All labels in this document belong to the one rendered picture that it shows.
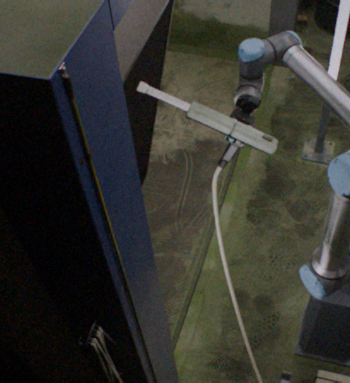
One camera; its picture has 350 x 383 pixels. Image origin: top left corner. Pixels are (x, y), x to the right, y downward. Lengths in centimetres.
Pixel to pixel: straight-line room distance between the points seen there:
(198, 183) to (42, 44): 274
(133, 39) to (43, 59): 112
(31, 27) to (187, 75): 339
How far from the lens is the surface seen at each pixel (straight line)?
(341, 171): 163
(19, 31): 74
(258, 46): 193
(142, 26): 184
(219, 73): 411
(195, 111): 174
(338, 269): 205
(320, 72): 189
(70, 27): 72
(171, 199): 332
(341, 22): 295
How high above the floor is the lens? 269
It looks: 53 degrees down
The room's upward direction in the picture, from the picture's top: 6 degrees counter-clockwise
